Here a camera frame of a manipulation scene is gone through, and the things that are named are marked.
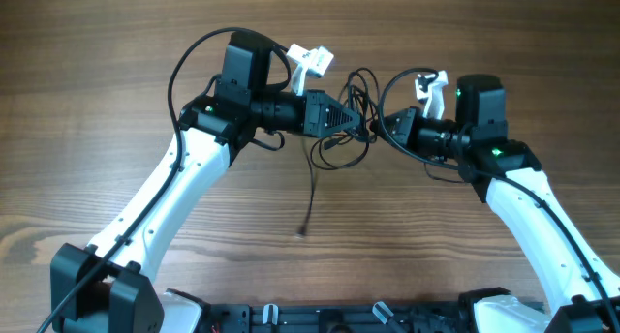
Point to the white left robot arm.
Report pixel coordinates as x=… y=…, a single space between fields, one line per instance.
x=107 y=286

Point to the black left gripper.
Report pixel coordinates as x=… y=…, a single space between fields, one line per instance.
x=315 y=105

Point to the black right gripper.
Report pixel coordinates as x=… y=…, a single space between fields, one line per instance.
x=409 y=121

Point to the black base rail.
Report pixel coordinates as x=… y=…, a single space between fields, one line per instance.
x=419 y=317

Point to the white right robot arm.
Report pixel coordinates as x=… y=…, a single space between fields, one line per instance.
x=582 y=293

